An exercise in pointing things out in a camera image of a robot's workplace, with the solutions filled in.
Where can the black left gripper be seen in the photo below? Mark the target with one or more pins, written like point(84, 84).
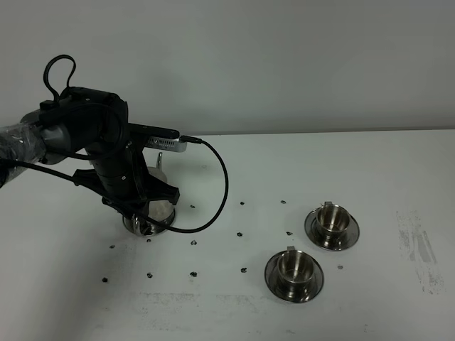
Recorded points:
point(125, 179)

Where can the stainless steel teapot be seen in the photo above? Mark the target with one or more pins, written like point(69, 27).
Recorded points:
point(162, 211)

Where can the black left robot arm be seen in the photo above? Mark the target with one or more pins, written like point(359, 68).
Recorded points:
point(93, 126)

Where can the near stainless steel teacup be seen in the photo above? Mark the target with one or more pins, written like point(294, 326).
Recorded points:
point(295, 268)

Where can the stainless steel teacup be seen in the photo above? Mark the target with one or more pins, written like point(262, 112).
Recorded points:
point(332, 222)
point(295, 268)

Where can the far stainless steel teacup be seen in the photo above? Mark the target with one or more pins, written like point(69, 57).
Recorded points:
point(332, 222)

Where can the far stainless steel saucer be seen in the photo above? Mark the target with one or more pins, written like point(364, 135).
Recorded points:
point(310, 229)

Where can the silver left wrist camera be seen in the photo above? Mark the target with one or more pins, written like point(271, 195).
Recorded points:
point(157, 138)

